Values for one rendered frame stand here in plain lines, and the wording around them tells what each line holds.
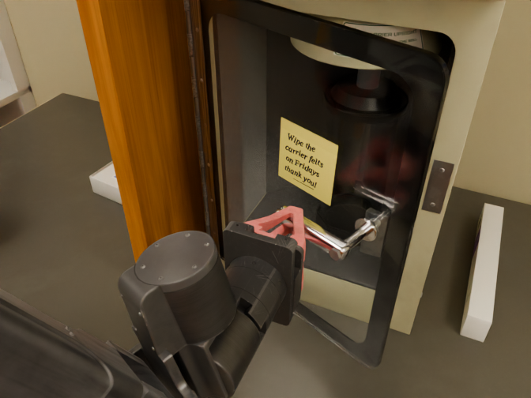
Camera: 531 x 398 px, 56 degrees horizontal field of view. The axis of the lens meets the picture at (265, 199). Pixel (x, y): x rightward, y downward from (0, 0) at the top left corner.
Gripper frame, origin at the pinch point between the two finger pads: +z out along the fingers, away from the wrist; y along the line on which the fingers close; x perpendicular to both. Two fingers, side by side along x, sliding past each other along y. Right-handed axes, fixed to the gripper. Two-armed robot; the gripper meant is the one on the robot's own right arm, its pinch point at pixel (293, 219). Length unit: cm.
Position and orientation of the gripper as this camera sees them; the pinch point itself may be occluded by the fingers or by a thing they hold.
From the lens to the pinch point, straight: 51.5
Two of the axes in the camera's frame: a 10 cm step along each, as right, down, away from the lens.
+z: 4.0, -5.7, 7.2
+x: -9.2, -2.5, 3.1
